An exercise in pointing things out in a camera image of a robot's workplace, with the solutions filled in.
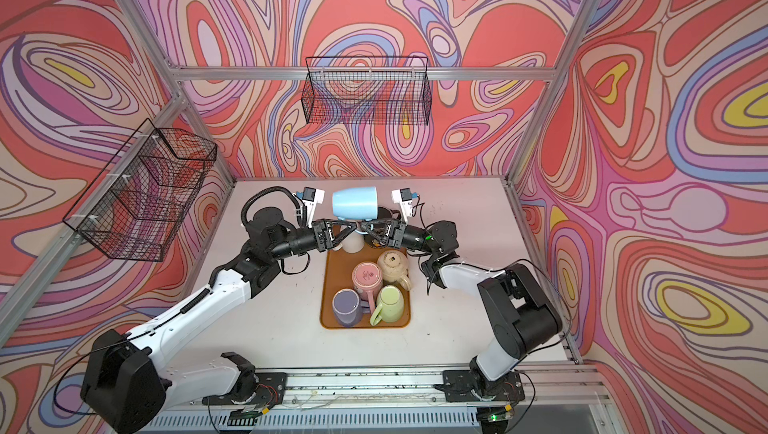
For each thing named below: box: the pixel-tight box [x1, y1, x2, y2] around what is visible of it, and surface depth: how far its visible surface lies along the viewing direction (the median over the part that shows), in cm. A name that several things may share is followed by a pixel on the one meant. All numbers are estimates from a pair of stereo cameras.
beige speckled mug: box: [377, 250, 412, 291], surface depth 88 cm
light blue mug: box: [332, 186, 378, 221], surface depth 69 cm
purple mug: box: [332, 288, 370, 328], surface depth 82 cm
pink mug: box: [352, 261, 383, 314], surface depth 82 cm
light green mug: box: [370, 285, 404, 327], surface depth 81 cm
